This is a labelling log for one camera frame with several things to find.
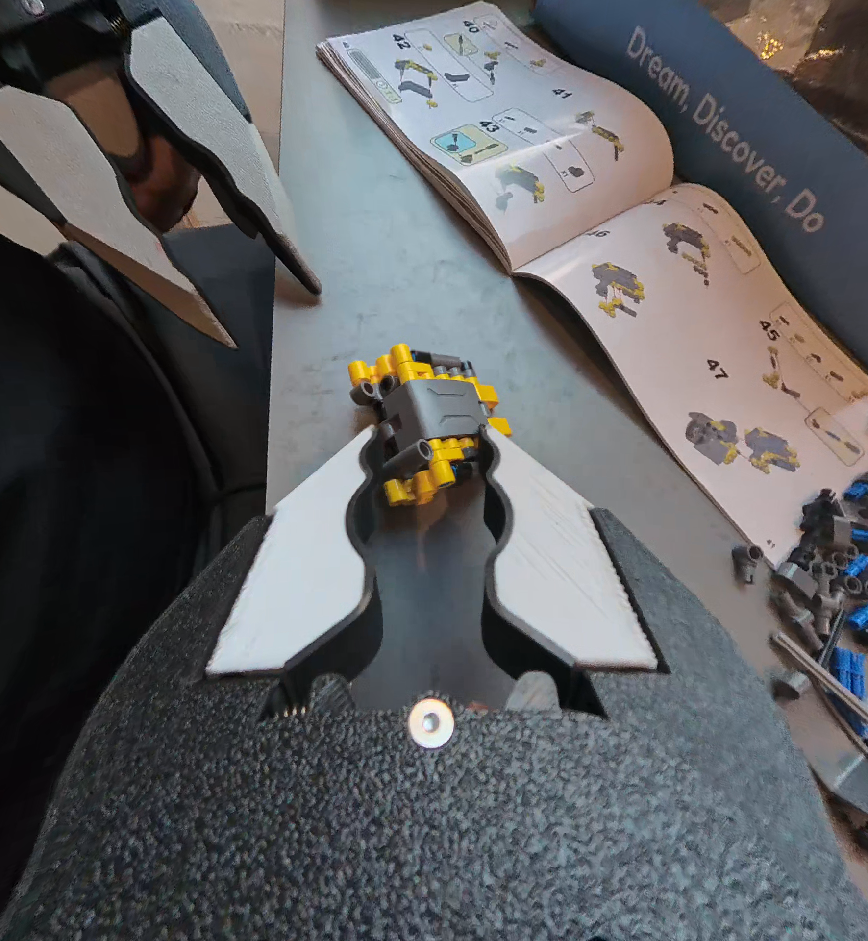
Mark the open instruction booklet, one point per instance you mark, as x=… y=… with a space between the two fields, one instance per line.
x=625 y=250

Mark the dark blue cardboard box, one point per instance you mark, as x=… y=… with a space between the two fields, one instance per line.
x=845 y=294

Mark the pile of building bricks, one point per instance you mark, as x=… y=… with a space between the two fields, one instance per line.
x=845 y=573

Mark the small grey connector brick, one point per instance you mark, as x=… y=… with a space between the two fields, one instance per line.
x=748 y=562

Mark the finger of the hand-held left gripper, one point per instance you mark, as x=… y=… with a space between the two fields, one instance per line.
x=73 y=176
x=206 y=117

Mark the grey curved panel piece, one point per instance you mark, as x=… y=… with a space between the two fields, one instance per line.
x=853 y=779

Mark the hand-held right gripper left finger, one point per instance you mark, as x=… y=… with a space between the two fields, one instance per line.
x=301 y=581

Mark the small yellow grey brick assembly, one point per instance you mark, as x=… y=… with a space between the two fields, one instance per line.
x=434 y=412

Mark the crumpled clear plastic bags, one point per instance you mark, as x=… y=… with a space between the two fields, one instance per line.
x=845 y=73

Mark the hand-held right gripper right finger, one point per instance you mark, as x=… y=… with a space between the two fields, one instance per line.
x=559 y=581

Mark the grey desk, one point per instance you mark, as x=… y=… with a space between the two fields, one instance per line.
x=375 y=220

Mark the person's dark sweater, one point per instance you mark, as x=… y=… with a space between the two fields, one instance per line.
x=73 y=441

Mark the person's left hand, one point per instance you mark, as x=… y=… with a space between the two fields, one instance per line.
x=165 y=187

